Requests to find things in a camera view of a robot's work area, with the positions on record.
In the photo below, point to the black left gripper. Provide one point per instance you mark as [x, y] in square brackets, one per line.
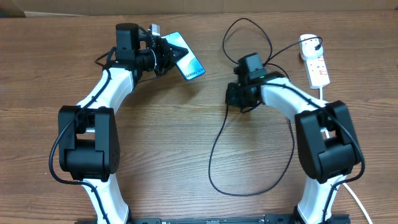
[168, 59]

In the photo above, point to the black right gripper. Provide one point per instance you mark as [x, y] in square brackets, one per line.
[233, 101]

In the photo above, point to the blue-framed smartphone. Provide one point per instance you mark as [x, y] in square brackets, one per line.
[189, 65]

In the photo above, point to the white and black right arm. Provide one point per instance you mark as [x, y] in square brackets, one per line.
[327, 144]

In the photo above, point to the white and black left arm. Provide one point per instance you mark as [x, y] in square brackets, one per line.
[86, 151]

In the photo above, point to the white charger plug adapter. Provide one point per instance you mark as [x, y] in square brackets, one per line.
[310, 46]

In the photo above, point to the white power strip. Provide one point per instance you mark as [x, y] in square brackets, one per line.
[317, 72]

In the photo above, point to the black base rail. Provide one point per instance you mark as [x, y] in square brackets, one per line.
[266, 219]

